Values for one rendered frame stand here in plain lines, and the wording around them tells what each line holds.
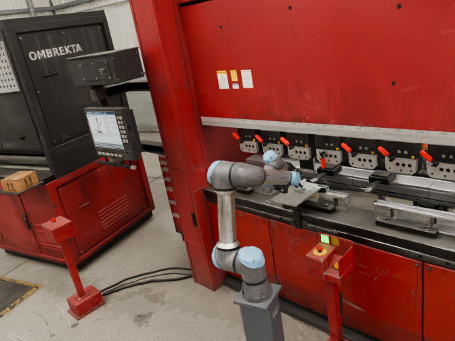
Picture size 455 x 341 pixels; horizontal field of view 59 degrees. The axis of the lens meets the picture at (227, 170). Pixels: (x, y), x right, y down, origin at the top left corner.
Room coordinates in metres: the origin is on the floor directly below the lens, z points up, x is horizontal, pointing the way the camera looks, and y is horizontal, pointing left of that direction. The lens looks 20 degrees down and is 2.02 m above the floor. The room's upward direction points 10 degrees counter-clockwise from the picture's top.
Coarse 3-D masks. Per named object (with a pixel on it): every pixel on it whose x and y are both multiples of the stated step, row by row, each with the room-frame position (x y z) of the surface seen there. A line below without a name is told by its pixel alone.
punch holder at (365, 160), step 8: (352, 144) 2.00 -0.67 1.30; (360, 144) 1.96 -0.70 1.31; (368, 144) 1.93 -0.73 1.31; (376, 144) 1.92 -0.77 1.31; (360, 152) 1.97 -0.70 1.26; (368, 152) 1.93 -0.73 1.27; (376, 152) 1.92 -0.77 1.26; (352, 160) 2.00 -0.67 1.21; (360, 160) 1.97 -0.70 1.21; (368, 160) 1.93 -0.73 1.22; (376, 160) 1.91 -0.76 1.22; (368, 168) 1.93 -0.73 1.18
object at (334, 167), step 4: (328, 164) 2.44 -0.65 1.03; (332, 164) 2.42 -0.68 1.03; (336, 164) 2.41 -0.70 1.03; (320, 168) 2.42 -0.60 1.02; (324, 168) 2.40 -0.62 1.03; (328, 168) 2.38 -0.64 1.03; (332, 168) 2.37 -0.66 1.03; (336, 168) 2.38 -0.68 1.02; (340, 168) 2.41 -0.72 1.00; (320, 172) 2.42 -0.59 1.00; (324, 172) 2.39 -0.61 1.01; (328, 172) 2.37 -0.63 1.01; (332, 172) 2.35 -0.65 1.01; (336, 172) 2.37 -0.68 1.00; (316, 176) 2.36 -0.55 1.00; (320, 176) 2.34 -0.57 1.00; (332, 176) 2.35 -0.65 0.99; (312, 180) 2.30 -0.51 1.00; (316, 180) 2.29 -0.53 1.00
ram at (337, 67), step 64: (256, 0) 2.39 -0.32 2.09; (320, 0) 2.09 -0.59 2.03; (384, 0) 1.86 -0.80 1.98; (448, 0) 1.67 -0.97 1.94; (192, 64) 2.85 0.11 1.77; (256, 64) 2.43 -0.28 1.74; (320, 64) 2.11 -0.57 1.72; (384, 64) 1.87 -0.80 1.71; (448, 64) 1.66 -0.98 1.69; (256, 128) 2.49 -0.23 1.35; (448, 128) 1.66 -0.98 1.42
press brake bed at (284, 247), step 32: (256, 224) 2.43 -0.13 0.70; (288, 224) 2.24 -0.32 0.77; (288, 256) 2.25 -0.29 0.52; (384, 256) 1.78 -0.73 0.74; (416, 256) 1.66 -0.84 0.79; (288, 288) 2.30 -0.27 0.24; (320, 288) 2.09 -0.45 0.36; (352, 288) 1.92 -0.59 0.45; (384, 288) 1.78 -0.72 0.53; (416, 288) 1.66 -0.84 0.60; (448, 288) 1.55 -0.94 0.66; (320, 320) 2.16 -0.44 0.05; (352, 320) 1.97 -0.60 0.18; (384, 320) 1.79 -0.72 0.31; (416, 320) 1.66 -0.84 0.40; (448, 320) 1.54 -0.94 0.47
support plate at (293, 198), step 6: (288, 192) 2.20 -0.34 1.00; (294, 192) 2.18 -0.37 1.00; (300, 192) 2.17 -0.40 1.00; (306, 192) 2.15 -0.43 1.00; (276, 198) 2.14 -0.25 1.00; (282, 198) 2.13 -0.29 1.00; (288, 198) 2.12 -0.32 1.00; (294, 198) 2.10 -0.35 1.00; (300, 198) 2.09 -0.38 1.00; (306, 198) 2.09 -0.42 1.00; (288, 204) 2.04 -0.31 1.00; (294, 204) 2.03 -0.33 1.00
